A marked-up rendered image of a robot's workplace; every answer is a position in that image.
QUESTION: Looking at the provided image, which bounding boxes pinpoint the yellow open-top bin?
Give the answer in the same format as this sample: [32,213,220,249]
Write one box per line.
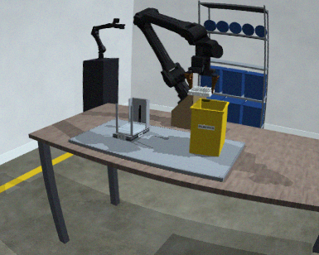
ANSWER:
[189,99,230,156]

